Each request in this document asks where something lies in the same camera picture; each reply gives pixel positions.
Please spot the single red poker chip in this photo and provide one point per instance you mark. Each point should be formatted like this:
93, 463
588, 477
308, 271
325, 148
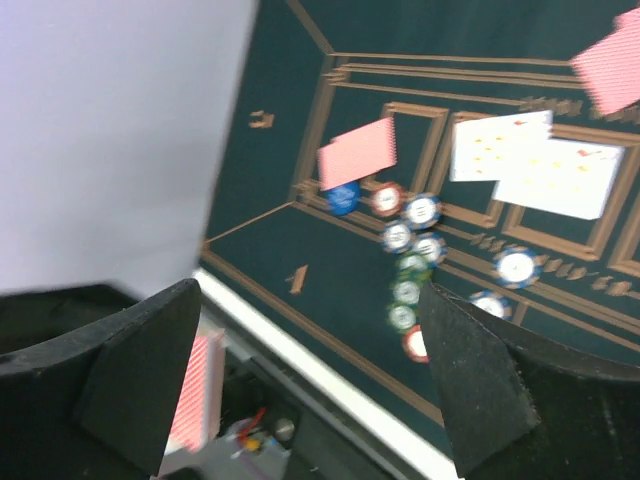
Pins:
387, 199

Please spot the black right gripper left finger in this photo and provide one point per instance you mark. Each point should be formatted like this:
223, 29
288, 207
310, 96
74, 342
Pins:
90, 380

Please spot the green poker table mat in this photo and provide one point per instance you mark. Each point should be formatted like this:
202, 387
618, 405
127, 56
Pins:
319, 69

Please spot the face-up diamonds playing card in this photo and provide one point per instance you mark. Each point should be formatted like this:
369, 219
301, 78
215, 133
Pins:
483, 148
564, 177

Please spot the green poker chip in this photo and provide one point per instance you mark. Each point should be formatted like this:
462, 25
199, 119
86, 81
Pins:
402, 317
412, 265
406, 291

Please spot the red playing card deck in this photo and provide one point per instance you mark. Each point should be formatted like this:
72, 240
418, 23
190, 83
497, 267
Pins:
197, 417

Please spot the blue poker chip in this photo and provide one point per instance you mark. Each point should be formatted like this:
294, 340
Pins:
422, 211
432, 247
397, 237
493, 303
516, 267

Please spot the blue small blind button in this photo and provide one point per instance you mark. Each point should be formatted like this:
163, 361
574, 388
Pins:
343, 199

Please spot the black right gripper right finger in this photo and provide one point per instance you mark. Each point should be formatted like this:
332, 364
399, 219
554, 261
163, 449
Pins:
517, 405

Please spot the red-backed playing card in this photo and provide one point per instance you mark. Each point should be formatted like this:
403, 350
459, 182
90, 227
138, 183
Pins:
357, 154
609, 69

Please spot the red poker chip stack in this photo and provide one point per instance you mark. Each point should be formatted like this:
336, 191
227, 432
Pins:
414, 346

